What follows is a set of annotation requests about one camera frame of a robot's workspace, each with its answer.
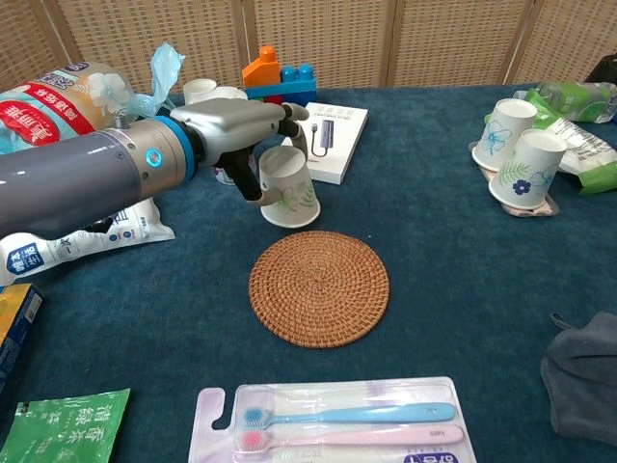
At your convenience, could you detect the blue toothbrush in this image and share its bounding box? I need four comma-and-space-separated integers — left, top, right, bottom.
240, 402, 458, 430

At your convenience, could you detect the white USB hub box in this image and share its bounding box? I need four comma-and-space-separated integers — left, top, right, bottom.
282, 101, 369, 186

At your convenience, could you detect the round woven rattan coaster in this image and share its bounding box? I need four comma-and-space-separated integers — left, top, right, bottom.
248, 230, 390, 349

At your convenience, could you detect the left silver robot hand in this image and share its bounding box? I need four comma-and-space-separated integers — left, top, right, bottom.
169, 98, 309, 206

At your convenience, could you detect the dark grey towel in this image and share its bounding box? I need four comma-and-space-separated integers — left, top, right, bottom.
540, 311, 617, 448

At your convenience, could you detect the yellow and blue box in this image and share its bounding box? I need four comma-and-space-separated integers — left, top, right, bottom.
0, 283, 44, 396

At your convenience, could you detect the blue toy block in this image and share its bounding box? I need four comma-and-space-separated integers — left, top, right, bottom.
244, 64, 318, 105

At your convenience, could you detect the green can with white lid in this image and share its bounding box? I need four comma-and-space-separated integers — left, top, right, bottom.
200, 86, 259, 187

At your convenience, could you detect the white soft pack blue text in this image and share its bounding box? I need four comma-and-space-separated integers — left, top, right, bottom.
0, 197, 176, 286

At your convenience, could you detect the plastic bottle green label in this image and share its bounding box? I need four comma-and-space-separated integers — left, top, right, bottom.
512, 80, 617, 124

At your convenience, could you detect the paper cup navy flower print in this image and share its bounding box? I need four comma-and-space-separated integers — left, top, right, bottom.
488, 128, 568, 211

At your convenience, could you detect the pink phone in case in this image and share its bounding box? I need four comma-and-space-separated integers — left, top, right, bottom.
498, 195, 560, 218

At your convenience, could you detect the green and white wipes pack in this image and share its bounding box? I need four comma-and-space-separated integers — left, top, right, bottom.
484, 89, 617, 197

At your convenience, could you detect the paper cup green flower print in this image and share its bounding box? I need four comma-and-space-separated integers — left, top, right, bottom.
258, 146, 322, 229

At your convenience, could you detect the paper cup light-blue flower print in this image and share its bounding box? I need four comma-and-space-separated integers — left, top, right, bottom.
471, 97, 539, 173

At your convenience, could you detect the toothbrush blister pack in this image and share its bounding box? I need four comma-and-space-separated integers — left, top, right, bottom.
187, 376, 478, 463

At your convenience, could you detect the blue and red plastic bag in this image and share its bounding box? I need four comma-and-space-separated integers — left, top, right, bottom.
0, 41, 187, 155

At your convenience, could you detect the pink toothbrush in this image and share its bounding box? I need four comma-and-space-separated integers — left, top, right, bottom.
234, 423, 465, 454

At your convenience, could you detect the paper cup with blue print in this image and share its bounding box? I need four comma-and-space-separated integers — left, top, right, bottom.
182, 78, 218, 105

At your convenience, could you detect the orange toy block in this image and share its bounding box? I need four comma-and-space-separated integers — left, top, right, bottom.
241, 45, 282, 89

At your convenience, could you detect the green tea sachet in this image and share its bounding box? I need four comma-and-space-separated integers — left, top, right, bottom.
0, 388, 132, 463

